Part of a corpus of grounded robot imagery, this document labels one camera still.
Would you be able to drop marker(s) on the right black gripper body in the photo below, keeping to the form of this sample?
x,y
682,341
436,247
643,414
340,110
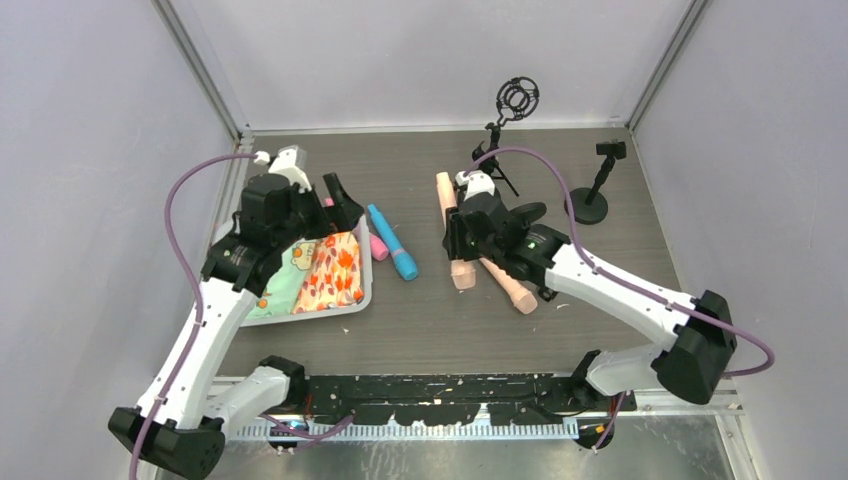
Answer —
x,y
457,232

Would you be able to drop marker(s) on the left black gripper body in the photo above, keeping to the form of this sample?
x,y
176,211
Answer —
x,y
318,211

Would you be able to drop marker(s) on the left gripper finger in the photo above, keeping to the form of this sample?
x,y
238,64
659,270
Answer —
x,y
345,212
334,187

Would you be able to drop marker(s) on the beige microphone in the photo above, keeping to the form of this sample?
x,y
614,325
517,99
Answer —
x,y
521,298
463,273

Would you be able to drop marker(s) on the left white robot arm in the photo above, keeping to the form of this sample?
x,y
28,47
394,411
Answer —
x,y
174,425

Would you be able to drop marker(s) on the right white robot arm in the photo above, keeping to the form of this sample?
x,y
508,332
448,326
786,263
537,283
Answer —
x,y
690,341

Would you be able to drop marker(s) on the fallen black round stand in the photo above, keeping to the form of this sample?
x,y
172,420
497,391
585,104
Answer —
x,y
535,251

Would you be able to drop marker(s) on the black round base stand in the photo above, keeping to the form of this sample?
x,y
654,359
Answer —
x,y
590,207

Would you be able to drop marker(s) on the pink toy microphone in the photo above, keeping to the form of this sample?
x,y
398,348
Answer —
x,y
378,249

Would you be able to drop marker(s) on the orange patterned cloth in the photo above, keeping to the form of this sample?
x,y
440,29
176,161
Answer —
x,y
335,279

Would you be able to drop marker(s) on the green patterned cloth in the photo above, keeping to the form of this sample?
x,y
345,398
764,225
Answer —
x,y
283,288

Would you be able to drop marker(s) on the blue toy microphone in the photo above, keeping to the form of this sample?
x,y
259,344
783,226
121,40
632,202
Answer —
x,y
404,263

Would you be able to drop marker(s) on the beige microphone on table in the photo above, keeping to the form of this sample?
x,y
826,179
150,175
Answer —
x,y
521,298

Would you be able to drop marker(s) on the white plastic basket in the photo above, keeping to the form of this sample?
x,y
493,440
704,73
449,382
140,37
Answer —
x,y
361,233

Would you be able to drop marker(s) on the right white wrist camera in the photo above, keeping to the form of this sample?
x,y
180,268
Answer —
x,y
469,184

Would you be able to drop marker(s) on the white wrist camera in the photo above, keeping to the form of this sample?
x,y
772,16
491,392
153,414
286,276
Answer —
x,y
288,163
469,184

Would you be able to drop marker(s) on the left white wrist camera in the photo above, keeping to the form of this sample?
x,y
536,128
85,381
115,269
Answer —
x,y
288,163

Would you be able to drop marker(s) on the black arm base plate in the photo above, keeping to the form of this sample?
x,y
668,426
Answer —
x,y
443,400

